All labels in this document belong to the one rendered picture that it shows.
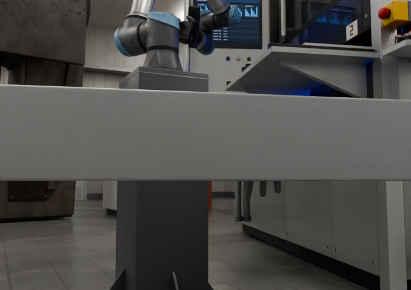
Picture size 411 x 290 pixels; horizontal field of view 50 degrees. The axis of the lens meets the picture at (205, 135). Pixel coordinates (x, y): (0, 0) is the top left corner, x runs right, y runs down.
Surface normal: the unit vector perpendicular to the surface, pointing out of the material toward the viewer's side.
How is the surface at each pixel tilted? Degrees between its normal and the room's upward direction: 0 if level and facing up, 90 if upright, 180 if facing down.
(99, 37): 90
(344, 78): 90
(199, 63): 90
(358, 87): 90
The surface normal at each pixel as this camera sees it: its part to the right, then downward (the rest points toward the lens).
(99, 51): 0.43, -0.08
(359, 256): -0.98, -0.02
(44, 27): 0.62, -0.07
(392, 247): 0.18, -0.09
